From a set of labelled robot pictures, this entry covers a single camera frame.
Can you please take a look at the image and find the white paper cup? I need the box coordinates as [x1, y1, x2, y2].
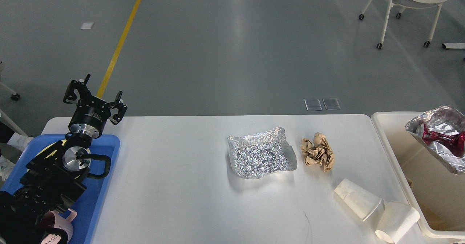
[334, 178, 382, 222]
[374, 201, 420, 244]

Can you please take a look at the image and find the white bar on floor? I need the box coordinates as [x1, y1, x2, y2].
[442, 43, 465, 50]

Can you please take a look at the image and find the right clear floor plate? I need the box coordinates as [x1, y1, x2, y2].
[323, 98, 341, 110]

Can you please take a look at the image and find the clear floor plate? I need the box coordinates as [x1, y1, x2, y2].
[323, 98, 341, 110]
[304, 99, 323, 111]

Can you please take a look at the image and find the pink ribbed mug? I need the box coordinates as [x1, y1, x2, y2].
[39, 209, 77, 244]

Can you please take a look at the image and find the aluminium foil sheet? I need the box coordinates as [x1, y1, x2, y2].
[227, 127, 297, 179]

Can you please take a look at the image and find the beige plastic bin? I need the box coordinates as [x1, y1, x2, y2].
[371, 112, 465, 244]

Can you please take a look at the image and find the left clear floor plate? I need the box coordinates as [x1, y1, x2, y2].
[304, 99, 323, 111]

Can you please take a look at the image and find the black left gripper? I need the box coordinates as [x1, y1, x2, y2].
[63, 74, 128, 139]

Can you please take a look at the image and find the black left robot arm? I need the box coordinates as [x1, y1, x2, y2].
[1, 75, 128, 244]

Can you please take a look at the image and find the blue plastic tray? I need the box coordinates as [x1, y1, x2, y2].
[1, 134, 121, 244]

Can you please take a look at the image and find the person in black clothes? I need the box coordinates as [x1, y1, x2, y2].
[0, 123, 33, 181]

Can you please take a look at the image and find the brown paper ball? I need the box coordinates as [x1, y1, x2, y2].
[301, 132, 335, 172]

